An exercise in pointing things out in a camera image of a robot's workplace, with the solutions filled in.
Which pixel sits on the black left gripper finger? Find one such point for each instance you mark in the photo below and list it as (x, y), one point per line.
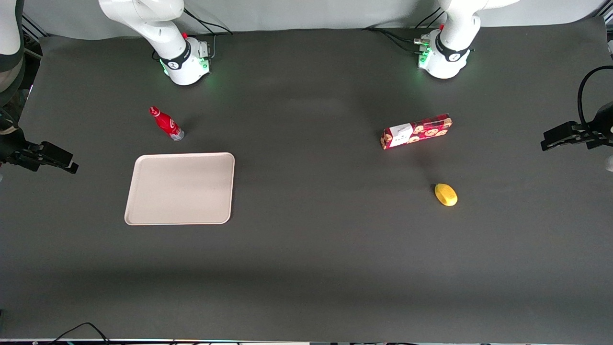
(561, 129)
(560, 142)

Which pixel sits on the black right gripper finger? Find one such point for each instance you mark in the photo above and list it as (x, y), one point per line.
(58, 152)
(64, 166)

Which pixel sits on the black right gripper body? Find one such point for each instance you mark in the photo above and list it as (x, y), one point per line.
(20, 152)

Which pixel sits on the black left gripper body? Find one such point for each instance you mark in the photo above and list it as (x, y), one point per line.
(595, 130)

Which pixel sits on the red coke bottle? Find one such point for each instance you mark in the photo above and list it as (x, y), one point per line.
(166, 123)

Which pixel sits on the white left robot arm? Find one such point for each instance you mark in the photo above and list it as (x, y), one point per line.
(448, 52)

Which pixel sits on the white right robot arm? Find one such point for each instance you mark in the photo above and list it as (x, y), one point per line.
(178, 60)

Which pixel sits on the beige plastic tray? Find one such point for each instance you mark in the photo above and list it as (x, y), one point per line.
(180, 188)

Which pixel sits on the yellow lemon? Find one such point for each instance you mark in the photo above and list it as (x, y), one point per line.
(446, 194)

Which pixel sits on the red cookie box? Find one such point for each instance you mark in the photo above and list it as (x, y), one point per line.
(416, 131)

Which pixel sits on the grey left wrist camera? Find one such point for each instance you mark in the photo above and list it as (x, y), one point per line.
(609, 163)

